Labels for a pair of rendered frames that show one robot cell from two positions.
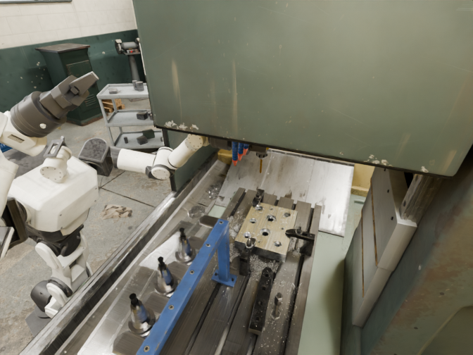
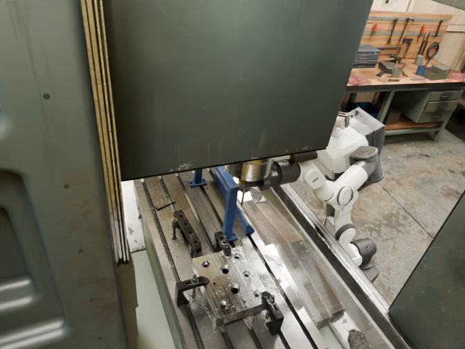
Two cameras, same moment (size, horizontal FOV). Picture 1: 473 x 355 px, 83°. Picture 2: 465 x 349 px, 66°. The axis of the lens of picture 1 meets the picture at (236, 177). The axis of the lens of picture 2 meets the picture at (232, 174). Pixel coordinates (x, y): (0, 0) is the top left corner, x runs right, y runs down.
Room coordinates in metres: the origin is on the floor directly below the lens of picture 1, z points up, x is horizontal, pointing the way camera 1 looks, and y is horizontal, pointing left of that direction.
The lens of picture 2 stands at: (1.49, -0.85, 2.18)
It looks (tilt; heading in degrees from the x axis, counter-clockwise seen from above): 37 degrees down; 132
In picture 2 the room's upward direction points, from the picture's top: 8 degrees clockwise
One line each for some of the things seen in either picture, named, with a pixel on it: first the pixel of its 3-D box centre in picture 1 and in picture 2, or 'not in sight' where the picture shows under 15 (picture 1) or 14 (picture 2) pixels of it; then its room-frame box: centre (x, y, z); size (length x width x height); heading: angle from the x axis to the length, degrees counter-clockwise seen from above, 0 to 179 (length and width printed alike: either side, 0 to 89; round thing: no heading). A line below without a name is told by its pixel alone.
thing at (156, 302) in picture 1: (155, 303); not in sight; (0.40, 0.21, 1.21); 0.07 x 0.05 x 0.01; 70
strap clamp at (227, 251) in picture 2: (248, 252); (223, 246); (0.77, -0.05, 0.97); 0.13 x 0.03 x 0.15; 160
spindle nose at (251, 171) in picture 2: not in sight; (250, 152); (0.87, -0.09, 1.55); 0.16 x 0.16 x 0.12
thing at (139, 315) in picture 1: (139, 312); not in sight; (0.35, 0.23, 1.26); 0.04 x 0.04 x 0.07
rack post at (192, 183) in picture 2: not in sight; (198, 162); (0.28, 0.20, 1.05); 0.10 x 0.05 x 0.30; 70
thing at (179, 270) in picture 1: (177, 270); not in sight; (0.50, 0.18, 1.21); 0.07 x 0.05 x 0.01; 70
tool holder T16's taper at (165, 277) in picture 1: (164, 275); not in sight; (0.45, 0.19, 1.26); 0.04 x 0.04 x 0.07
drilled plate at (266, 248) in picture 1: (267, 228); (229, 282); (0.92, -0.15, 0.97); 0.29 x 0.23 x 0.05; 160
